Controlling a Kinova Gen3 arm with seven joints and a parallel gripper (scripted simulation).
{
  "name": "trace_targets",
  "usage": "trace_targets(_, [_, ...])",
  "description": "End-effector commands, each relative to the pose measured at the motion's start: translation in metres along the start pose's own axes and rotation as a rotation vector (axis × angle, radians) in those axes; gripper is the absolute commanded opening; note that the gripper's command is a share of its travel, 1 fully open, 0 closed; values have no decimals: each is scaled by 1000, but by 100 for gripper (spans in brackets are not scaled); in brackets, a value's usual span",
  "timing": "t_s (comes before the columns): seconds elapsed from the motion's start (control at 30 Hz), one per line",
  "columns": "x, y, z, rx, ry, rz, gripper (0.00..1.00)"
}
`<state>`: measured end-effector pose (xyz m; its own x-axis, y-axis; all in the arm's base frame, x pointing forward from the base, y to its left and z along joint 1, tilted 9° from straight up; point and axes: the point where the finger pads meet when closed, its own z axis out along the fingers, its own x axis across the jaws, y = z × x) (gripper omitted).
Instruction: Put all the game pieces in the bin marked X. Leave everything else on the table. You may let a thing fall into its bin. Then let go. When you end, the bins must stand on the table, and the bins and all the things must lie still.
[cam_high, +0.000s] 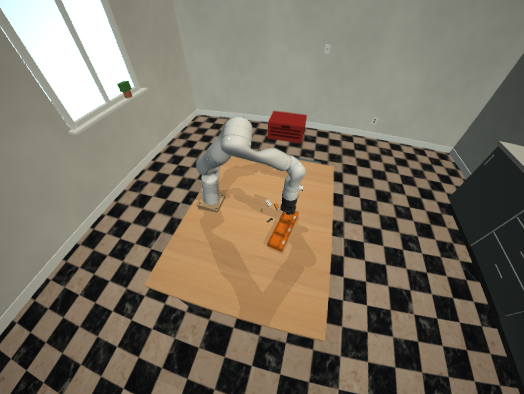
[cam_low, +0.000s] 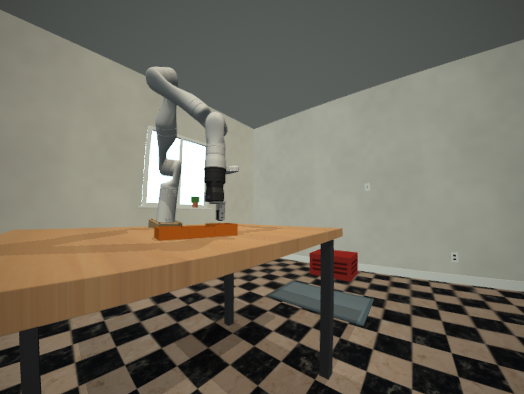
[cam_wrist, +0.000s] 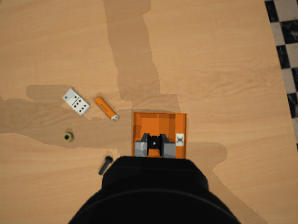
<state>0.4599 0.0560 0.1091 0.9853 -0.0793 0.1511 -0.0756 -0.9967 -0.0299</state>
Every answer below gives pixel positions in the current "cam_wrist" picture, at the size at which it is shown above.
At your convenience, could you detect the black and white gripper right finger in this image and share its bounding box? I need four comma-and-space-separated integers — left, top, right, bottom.
159, 134, 176, 158

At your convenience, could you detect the orange rack of three bins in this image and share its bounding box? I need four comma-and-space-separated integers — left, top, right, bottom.
132, 112, 187, 159

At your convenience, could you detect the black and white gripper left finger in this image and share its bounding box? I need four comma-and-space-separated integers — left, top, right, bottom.
134, 133, 150, 157

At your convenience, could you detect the orange battery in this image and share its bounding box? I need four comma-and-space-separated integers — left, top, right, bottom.
95, 97, 118, 121

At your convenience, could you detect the white domino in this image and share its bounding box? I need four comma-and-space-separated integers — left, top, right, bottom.
62, 88, 91, 116

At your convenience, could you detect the dark grey bolt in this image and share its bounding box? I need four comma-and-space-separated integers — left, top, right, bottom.
98, 156, 113, 175

